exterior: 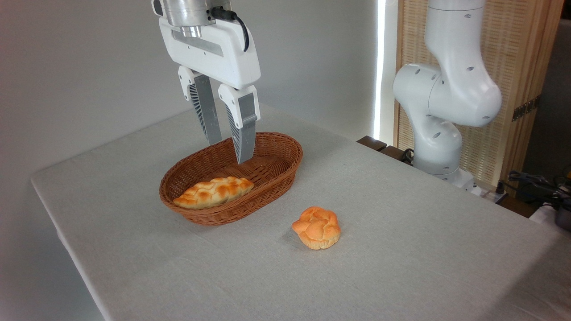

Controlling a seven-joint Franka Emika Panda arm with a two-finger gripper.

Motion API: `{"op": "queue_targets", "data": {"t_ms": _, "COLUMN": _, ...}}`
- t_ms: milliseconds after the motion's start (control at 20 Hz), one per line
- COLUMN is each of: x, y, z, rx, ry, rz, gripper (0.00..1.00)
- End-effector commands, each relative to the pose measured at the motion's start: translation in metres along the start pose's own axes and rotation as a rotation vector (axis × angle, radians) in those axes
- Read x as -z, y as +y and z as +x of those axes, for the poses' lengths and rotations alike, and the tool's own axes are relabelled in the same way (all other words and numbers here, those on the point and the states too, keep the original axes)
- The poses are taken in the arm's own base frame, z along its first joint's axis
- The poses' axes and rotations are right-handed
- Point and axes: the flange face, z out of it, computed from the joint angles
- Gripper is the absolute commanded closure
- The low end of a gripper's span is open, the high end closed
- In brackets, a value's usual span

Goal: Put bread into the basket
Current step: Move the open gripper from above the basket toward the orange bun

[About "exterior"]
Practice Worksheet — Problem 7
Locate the black metal screen hinge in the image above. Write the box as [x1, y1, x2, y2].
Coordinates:
[512, 95, 542, 122]

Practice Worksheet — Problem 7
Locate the black cable bundle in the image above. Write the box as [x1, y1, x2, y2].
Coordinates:
[508, 167, 571, 210]

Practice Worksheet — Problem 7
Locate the dark wooden block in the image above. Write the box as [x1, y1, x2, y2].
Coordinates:
[379, 145, 413, 165]
[357, 136, 388, 152]

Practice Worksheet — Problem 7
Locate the white tablecloth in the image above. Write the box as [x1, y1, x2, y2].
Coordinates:
[30, 103, 571, 321]

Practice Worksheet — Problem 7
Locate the vertical white light strip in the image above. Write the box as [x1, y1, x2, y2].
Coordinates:
[374, 0, 387, 140]

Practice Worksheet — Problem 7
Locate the round knotted bread roll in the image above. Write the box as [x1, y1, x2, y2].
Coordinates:
[292, 206, 342, 250]

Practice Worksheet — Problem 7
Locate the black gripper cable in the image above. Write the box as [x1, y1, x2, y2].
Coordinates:
[211, 7, 250, 52]

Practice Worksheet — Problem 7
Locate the long braided bread loaf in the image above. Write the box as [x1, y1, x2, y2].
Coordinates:
[173, 177, 254, 210]

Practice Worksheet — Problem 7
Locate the brown wicker basket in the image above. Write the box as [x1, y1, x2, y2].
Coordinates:
[159, 132, 304, 226]

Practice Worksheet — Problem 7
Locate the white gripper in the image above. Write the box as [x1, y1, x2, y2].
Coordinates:
[158, 12, 262, 165]

